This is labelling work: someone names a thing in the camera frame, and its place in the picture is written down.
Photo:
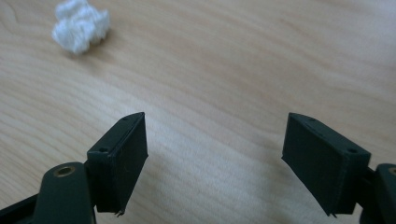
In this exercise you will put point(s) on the white paper tissue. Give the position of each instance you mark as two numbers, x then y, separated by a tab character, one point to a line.
80	26

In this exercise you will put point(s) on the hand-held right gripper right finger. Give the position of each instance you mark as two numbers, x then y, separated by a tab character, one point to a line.
323	165

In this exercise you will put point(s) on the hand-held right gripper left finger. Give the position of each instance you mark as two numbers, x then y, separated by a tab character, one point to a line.
116	165

